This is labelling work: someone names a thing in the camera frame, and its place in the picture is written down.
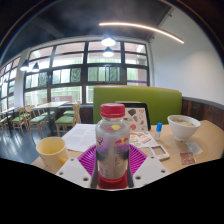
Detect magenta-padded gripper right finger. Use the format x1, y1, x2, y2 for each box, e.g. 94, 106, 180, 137
127, 143, 171, 188

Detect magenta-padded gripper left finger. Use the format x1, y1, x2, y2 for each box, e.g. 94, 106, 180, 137
54, 144, 100, 190

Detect red-capped clear drink bottle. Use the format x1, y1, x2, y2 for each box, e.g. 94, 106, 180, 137
94, 102, 131, 188

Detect small white calculator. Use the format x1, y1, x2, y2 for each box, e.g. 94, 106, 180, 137
148, 144, 171, 162

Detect colourful sticker sheet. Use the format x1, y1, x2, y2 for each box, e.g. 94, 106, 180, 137
129, 131, 158, 149

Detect small red packet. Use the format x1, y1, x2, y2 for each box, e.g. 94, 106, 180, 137
179, 151, 197, 166

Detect blue-capped glue stick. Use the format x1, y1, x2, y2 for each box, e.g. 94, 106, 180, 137
154, 122, 164, 141

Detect white bowl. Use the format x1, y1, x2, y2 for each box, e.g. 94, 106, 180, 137
167, 114, 202, 143

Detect black tablet with stickers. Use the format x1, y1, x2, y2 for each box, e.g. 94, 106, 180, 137
114, 101, 152, 132

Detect wooden chairs with green seats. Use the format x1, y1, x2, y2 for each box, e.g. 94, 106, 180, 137
0, 103, 83, 138

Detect green upholstered bench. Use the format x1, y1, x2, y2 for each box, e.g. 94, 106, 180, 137
92, 85, 183, 126

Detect wooden dining table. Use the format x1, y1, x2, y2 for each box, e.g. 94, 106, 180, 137
33, 100, 71, 136

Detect hanging pendant lamps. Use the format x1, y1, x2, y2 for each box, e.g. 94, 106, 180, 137
19, 35, 117, 73

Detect long curved ceiling light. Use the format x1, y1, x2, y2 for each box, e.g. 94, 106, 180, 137
98, 21, 185, 45

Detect cream mug with yellow handle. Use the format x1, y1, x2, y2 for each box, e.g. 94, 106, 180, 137
35, 136, 70, 174

